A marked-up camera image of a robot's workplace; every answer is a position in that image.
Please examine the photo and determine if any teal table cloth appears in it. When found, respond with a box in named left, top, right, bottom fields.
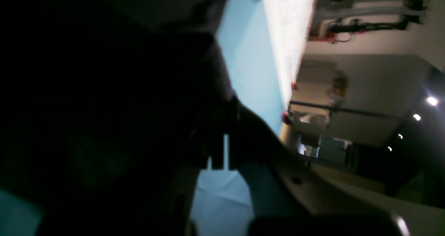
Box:
left=0, top=0, right=289, bottom=236

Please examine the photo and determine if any orange black clamp top right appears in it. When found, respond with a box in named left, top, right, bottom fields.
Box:
left=282, top=81, right=297, bottom=125

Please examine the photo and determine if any right gripper black padded left finger image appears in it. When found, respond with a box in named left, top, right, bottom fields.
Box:
left=171, top=127, right=224, bottom=236

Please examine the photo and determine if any right gripper silver right finger image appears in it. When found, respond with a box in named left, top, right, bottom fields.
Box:
left=229, top=104, right=411, bottom=236

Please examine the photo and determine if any dark grey T-shirt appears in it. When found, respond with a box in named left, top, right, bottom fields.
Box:
left=1, top=0, right=233, bottom=236

